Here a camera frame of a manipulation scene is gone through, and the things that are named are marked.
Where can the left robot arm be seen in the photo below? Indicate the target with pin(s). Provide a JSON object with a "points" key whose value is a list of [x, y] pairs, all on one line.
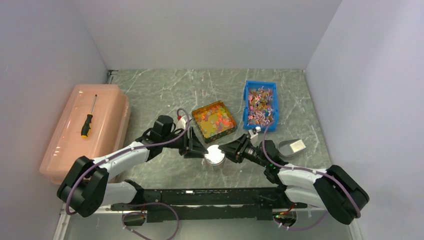
{"points": [[87, 186]]}

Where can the clear plastic cup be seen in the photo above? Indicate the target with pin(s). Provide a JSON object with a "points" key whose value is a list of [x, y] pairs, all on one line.
{"points": [[215, 166]]}

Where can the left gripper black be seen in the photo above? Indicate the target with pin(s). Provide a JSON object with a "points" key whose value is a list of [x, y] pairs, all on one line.
{"points": [[192, 148]]}

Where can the blue bin of lollipops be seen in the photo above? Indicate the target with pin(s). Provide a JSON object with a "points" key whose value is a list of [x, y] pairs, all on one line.
{"points": [[261, 105]]}

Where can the metal scoop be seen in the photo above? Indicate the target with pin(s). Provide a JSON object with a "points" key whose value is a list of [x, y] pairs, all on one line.
{"points": [[289, 148]]}

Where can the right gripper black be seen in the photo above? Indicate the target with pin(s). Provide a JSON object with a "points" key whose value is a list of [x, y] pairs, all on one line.
{"points": [[238, 147]]}

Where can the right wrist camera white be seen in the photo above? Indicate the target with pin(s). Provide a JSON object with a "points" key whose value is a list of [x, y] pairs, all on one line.
{"points": [[253, 134]]}

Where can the candy tin with gummies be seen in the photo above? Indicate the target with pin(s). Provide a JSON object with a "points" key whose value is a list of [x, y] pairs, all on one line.
{"points": [[214, 121]]}

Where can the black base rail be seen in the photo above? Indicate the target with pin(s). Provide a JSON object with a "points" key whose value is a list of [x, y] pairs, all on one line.
{"points": [[260, 203]]}

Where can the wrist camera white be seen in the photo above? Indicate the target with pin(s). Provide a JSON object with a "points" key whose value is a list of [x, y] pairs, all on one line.
{"points": [[253, 134], [183, 121]]}

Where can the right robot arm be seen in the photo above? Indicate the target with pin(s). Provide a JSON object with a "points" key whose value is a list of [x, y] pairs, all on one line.
{"points": [[331, 189]]}

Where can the yellow black screwdriver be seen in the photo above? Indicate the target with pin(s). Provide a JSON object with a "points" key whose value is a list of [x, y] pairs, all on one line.
{"points": [[86, 128]]}

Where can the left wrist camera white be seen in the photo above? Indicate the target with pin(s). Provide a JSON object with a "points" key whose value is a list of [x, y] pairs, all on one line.
{"points": [[183, 121]]}

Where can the pink plastic storage box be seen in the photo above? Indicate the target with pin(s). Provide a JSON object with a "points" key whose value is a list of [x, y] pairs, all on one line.
{"points": [[109, 125]]}

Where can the clear round lid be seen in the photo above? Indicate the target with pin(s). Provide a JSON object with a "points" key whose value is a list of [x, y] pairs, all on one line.
{"points": [[214, 155]]}

